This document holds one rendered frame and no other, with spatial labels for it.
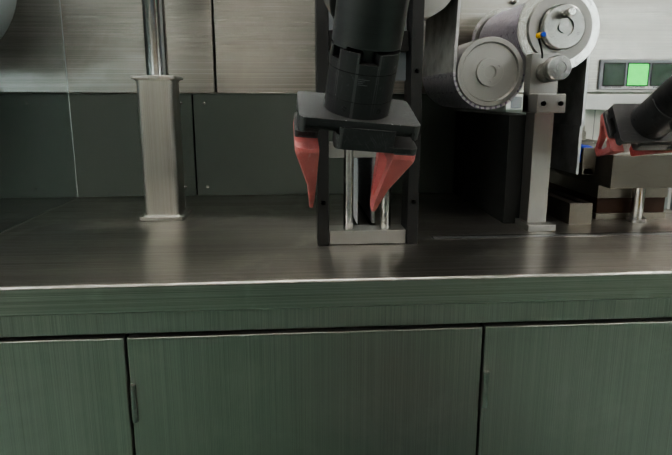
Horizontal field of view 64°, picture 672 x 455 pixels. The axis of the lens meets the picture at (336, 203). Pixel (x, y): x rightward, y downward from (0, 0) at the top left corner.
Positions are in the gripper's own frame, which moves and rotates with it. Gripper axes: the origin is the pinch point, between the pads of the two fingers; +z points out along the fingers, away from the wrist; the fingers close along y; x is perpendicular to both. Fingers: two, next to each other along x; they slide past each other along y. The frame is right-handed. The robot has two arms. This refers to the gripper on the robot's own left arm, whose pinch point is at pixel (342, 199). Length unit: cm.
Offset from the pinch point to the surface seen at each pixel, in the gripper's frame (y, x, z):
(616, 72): -75, -77, 4
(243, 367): 8.6, -9.5, 32.8
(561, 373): -36.8, -7.6, 30.8
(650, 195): -66, -40, 17
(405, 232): -15.6, -26.8, 20.4
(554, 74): -38, -38, -4
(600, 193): -56, -41, 18
